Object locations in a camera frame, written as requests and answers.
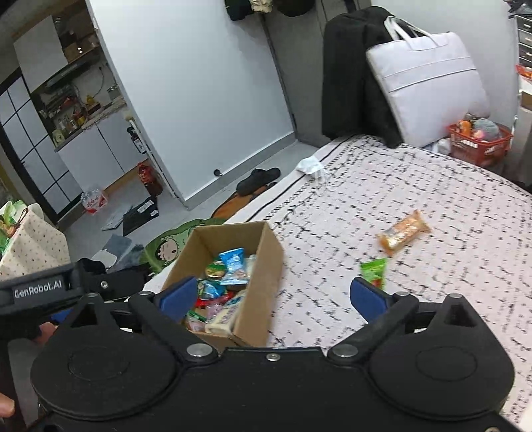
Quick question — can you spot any blue snack packet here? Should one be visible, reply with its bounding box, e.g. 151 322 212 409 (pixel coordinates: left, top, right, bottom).
218 248 250 286

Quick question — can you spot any flat black box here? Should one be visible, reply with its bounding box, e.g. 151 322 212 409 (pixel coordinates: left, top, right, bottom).
124 195 159 237

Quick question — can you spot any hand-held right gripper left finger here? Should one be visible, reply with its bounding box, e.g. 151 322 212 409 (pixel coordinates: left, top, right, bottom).
54 276 217 363

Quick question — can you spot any grey cloth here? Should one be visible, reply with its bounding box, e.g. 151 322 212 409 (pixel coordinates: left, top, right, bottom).
102 234 144 269

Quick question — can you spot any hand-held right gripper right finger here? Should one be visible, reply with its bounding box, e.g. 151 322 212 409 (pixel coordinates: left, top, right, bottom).
329 277 487 362

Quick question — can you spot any cream purple-print snack packet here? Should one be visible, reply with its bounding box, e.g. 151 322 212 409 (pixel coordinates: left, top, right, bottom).
204 291 246 336

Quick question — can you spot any beige dotted bag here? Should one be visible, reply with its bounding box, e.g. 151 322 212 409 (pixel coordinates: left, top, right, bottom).
0 203 71 280

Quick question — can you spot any red plastic basket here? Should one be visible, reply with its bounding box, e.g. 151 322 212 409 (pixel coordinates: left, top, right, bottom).
448 120 514 167

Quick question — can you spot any black spray bottle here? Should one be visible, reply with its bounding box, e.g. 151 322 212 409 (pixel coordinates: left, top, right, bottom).
127 126 147 155

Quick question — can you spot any green cartoon rug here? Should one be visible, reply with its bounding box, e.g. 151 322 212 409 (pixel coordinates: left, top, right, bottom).
139 218 227 275

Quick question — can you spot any white face mask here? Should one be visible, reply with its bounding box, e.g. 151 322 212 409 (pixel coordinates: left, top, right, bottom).
296 157 329 183

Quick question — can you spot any white black-patterned blanket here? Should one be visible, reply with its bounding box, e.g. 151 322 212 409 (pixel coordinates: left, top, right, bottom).
141 134 532 424

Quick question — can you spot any brown cardboard box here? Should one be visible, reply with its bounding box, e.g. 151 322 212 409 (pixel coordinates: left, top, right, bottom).
160 221 285 347

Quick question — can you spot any teal green snack packet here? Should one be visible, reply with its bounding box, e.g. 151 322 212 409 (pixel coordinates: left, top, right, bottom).
199 279 227 300

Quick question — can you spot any black-framed sliding door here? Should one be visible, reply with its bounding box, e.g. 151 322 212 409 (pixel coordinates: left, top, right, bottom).
0 68 84 227

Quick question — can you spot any black slipper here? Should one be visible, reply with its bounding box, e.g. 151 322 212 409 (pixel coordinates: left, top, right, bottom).
236 167 281 195

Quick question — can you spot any orange floor mat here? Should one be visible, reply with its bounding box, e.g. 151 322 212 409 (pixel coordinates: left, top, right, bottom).
211 183 277 220

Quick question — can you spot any grey drawer unit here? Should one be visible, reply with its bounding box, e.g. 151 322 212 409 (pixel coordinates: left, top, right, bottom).
515 14 532 67

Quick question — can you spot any large orange cracker packet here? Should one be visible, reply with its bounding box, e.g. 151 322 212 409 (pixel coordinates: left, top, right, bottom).
377 209 432 257

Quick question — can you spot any green white snack packet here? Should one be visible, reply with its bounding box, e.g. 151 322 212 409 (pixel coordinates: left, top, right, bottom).
185 309 208 329

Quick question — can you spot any person's left hand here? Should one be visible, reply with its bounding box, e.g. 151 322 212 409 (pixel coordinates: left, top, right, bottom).
35 322 59 345

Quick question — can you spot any grey door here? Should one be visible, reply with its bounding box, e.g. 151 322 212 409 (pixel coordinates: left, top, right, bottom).
266 0 358 146

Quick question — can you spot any white zip bag with handles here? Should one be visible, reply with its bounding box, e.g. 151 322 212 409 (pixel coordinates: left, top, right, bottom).
366 17 491 148

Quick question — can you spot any bright green snack packet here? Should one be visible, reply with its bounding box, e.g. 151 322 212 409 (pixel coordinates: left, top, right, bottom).
359 258 389 291

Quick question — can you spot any black coat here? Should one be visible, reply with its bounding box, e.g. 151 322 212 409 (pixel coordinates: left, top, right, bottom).
322 6 404 148

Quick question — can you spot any pack of water bottles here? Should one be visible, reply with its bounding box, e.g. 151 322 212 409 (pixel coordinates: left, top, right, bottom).
80 185 109 216

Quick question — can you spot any grey pink plush toy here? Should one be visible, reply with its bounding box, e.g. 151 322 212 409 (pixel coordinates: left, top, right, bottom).
469 117 501 140

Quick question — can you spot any red snack packet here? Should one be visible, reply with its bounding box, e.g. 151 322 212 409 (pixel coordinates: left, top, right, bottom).
195 296 229 310

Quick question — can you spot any white kitchen cabinet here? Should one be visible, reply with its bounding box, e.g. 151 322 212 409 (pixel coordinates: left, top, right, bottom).
57 109 144 187

